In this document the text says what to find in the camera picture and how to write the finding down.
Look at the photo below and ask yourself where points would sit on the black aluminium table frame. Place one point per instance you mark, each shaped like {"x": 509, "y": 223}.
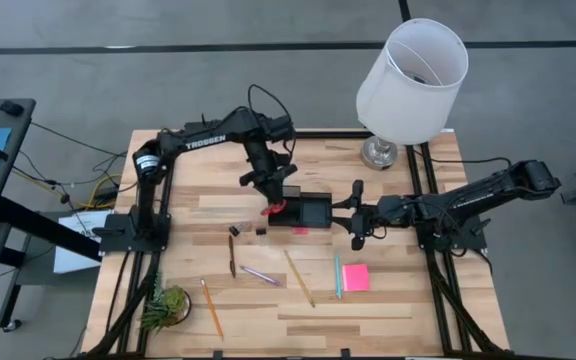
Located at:
{"x": 333, "y": 134}

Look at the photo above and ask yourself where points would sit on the pink sticky note pad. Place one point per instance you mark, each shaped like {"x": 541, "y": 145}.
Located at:
{"x": 355, "y": 277}

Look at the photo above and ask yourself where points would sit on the dark brown pen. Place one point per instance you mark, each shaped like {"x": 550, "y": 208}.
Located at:
{"x": 232, "y": 257}

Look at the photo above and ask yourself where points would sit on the black computer mouse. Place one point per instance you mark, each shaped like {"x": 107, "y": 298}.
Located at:
{"x": 12, "y": 108}

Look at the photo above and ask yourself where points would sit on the orange pencil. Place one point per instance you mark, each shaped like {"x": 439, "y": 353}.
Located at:
{"x": 212, "y": 309}

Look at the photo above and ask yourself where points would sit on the yellow pencil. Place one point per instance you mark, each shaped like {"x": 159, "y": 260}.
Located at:
{"x": 299, "y": 278}

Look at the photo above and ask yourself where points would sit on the pink eraser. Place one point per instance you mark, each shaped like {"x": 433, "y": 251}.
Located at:
{"x": 300, "y": 231}

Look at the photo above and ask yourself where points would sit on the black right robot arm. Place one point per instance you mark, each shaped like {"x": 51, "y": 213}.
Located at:
{"x": 498, "y": 185}

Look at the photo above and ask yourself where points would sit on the black mesh desk organizer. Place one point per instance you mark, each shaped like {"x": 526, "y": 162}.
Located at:
{"x": 313, "y": 212}

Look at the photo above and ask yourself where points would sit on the potted green succulent plant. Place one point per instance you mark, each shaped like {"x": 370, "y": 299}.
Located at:
{"x": 168, "y": 305}

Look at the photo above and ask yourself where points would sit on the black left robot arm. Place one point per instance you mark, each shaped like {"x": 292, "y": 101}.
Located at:
{"x": 203, "y": 140}

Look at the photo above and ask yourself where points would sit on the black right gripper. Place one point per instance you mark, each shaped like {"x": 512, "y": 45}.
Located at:
{"x": 368, "y": 215}

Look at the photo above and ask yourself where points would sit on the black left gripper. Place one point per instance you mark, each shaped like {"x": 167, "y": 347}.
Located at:
{"x": 273, "y": 182}

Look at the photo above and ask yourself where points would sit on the white paper sheet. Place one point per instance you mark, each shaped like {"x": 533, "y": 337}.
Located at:
{"x": 75, "y": 260}

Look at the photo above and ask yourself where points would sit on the black side desk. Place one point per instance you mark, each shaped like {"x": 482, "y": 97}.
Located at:
{"x": 23, "y": 150}

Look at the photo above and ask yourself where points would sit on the purple pen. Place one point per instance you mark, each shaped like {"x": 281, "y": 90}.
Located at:
{"x": 260, "y": 275}

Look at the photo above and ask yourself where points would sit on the teal pen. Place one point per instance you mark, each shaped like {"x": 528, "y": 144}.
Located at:
{"x": 338, "y": 277}

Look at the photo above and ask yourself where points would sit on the silver table lamp white shade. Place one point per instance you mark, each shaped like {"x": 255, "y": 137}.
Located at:
{"x": 408, "y": 90}

